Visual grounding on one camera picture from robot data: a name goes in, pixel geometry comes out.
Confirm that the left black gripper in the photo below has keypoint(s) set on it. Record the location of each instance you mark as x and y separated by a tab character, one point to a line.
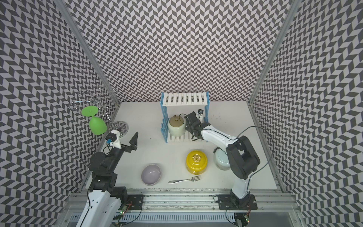
133	144

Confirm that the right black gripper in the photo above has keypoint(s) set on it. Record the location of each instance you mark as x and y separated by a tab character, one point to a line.
188	127

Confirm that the blue white two-tier shelf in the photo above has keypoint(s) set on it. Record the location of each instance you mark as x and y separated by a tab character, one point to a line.
182	104

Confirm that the white pale blue tea canister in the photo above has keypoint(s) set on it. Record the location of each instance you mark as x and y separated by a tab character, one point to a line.
221	159

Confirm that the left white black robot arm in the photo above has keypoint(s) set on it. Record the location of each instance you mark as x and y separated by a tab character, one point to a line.
104	198

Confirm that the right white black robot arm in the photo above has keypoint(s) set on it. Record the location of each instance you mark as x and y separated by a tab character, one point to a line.
242	157

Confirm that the cream canister with olive lid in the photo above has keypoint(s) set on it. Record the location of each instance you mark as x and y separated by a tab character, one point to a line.
176	126

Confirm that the lilac bowl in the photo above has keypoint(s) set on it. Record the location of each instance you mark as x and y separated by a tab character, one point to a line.
151	174

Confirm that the green plastic wine glass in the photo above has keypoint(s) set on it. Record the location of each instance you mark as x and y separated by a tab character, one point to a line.
96	124

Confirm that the silver fork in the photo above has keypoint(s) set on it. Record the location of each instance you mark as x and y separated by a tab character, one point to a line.
192	179

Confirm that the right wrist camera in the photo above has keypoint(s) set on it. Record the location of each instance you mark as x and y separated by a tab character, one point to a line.
200	114

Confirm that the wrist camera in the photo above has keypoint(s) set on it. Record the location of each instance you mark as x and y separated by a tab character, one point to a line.
200	114
113	139

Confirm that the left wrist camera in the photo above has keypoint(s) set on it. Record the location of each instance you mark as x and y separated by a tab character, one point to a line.
113	139

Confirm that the metal wire glass rack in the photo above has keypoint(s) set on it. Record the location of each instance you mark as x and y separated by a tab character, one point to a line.
88	98

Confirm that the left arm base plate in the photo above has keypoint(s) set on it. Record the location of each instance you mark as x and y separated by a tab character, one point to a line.
134	202

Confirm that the aluminium front rail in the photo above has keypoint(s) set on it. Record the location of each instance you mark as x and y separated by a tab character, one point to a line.
213	200

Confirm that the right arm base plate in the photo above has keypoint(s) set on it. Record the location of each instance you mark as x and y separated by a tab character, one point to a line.
238	202

